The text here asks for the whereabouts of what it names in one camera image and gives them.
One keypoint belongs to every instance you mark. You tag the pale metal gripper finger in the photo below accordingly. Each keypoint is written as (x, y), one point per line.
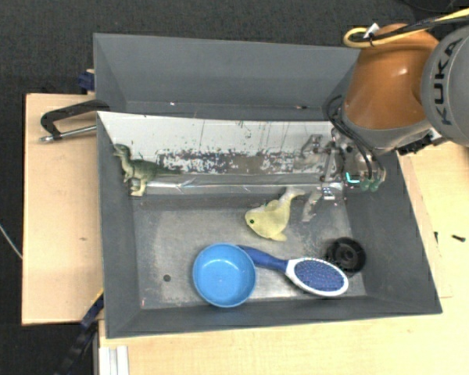
(328, 193)
(314, 145)

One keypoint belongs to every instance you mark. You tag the yellow plush fish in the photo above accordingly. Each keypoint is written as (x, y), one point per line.
(269, 219)

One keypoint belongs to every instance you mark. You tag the black round ribbed disc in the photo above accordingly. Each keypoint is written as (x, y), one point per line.
(346, 255)

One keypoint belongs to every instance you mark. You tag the blue and white hairbrush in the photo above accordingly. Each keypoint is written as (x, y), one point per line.
(316, 276)

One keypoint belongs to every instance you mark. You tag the grey metal bin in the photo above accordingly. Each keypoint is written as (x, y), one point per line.
(203, 225)

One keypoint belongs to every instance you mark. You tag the blue bowl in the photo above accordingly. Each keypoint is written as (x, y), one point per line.
(223, 276)

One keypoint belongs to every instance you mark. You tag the small black screw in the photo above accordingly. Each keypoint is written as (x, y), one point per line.
(459, 238)

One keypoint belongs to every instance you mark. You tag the green toy dinosaur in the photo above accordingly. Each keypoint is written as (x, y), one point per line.
(138, 169)

